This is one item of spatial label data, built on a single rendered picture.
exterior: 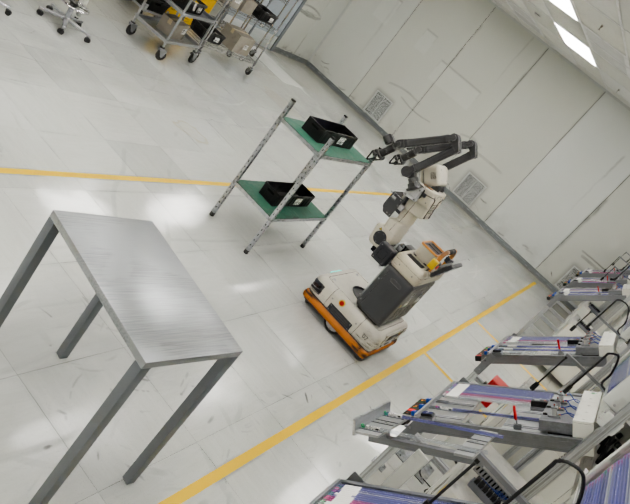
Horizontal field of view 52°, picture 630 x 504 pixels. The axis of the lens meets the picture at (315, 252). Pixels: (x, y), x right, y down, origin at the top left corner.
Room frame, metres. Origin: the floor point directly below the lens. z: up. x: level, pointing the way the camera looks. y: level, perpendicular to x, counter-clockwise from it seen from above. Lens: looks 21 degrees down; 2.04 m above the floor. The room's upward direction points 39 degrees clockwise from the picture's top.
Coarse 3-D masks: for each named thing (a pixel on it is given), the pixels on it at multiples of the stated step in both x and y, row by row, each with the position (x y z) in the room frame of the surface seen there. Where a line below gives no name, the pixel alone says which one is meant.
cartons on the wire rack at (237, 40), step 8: (224, 0) 7.93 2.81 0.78; (240, 0) 8.15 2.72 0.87; (248, 0) 8.28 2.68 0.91; (240, 8) 8.27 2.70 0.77; (248, 8) 8.36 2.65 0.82; (224, 32) 8.56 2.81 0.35; (232, 32) 8.53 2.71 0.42; (240, 32) 8.65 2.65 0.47; (224, 40) 8.54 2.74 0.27; (232, 40) 8.51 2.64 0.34; (240, 40) 8.54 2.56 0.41; (248, 40) 8.71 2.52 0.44; (232, 48) 8.50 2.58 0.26; (240, 48) 8.65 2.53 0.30; (248, 48) 8.82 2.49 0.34
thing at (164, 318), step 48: (48, 240) 1.92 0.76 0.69; (96, 240) 1.94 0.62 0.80; (144, 240) 2.16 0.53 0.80; (96, 288) 1.75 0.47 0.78; (144, 288) 1.90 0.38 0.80; (192, 288) 2.11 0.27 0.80; (144, 336) 1.69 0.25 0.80; (192, 336) 1.86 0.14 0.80; (96, 432) 1.61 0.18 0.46; (48, 480) 1.61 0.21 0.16
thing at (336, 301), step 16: (336, 272) 4.53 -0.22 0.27; (352, 272) 4.74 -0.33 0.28; (320, 288) 4.32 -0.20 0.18; (336, 288) 4.28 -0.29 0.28; (352, 288) 4.47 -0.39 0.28; (320, 304) 4.25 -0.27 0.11; (336, 304) 4.22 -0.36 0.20; (352, 304) 4.23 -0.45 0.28; (336, 320) 4.20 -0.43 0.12; (352, 320) 4.17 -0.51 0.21; (368, 320) 4.19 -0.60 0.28; (400, 320) 4.59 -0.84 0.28; (352, 336) 4.15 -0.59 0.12; (368, 336) 4.12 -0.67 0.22; (384, 336) 4.19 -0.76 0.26; (368, 352) 4.13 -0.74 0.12
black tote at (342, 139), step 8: (312, 120) 4.59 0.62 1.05; (320, 120) 4.76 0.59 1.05; (304, 128) 4.59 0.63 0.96; (312, 128) 4.57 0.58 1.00; (320, 128) 4.56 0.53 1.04; (328, 128) 4.94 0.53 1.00; (336, 128) 5.06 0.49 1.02; (344, 128) 5.13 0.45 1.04; (312, 136) 4.56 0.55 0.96; (320, 136) 4.54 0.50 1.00; (328, 136) 4.64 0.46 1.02; (336, 136) 4.74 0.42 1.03; (344, 136) 4.85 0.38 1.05; (352, 136) 5.09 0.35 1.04; (336, 144) 4.83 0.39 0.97; (344, 144) 4.94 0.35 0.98; (352, 144) 5.06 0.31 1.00
